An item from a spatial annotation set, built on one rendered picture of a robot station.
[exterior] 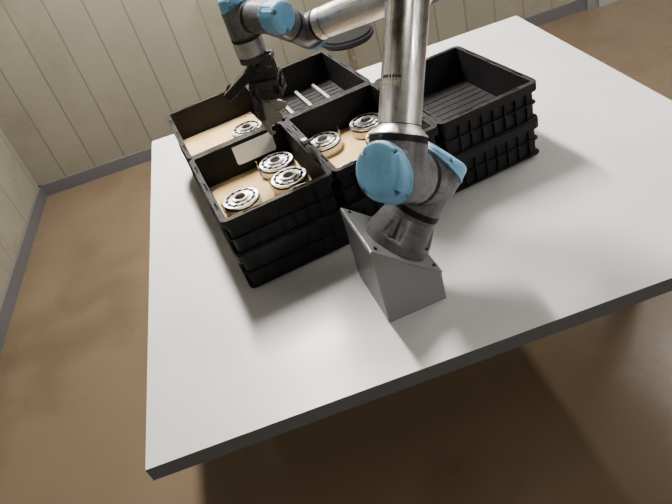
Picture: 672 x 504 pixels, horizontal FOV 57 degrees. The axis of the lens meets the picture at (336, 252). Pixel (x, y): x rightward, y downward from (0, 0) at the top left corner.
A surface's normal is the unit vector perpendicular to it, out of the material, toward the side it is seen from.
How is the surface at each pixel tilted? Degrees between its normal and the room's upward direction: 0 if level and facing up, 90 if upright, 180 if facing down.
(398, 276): 90
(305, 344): 0
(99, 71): 90
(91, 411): 0
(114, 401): 0
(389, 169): 60
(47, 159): 90
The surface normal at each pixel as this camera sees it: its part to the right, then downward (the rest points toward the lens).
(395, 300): 0.32, 0.52
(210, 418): -0.25, -0.76
